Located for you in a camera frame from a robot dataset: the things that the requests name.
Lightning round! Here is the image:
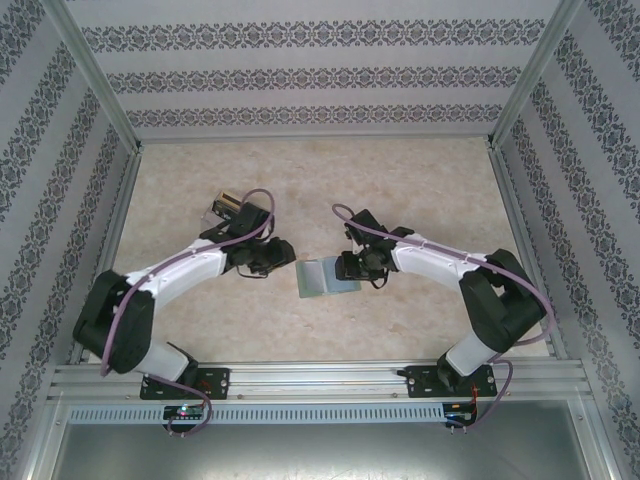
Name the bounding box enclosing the clear plastic box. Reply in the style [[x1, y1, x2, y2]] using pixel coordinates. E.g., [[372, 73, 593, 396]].
[[199, 188, 246, 236]]

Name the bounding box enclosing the grey sheet metal panel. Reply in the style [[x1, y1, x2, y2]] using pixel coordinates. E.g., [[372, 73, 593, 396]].
[[49, 422, 594, 480]]

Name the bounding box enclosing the aluminium mounting rail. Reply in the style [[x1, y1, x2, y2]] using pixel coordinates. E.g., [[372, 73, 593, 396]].
[[47, 360, 595, 402]]

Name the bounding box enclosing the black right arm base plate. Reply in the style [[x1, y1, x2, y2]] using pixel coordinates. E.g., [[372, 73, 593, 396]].
[[403, 364, 496, 400]]

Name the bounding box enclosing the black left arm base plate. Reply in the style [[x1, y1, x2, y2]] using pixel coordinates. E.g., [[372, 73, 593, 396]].
[[139, 367, 232, 402]]

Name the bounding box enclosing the aluminium table side rail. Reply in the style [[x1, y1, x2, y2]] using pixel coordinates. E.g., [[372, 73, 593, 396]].
[[485, 142, 570, 360], [68, 147, 146, 365]]

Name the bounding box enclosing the grey slotted cable duct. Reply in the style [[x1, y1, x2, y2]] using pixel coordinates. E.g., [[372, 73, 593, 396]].
[[67, 403, 447, 424]]

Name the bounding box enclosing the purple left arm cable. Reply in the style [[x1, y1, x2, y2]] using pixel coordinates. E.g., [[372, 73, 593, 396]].
[[99, 187, 279, 435]]

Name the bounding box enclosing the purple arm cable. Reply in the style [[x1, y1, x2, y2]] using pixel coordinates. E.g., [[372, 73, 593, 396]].
[[331, 202, 556, 431], [99, 187, 279, 435]]

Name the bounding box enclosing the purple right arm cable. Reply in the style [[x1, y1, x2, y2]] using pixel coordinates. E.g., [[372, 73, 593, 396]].
[[331, 202, 556, 431]]

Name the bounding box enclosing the aluminium frame post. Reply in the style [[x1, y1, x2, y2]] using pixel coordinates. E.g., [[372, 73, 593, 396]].
[[38, 0, 145, 154], [485, 0, 585, 151]]

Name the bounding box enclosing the aluminium front frame bar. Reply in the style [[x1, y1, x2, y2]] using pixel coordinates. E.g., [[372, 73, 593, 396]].
[[569, 394, 619, 480], [19, 394, 69, 480]]

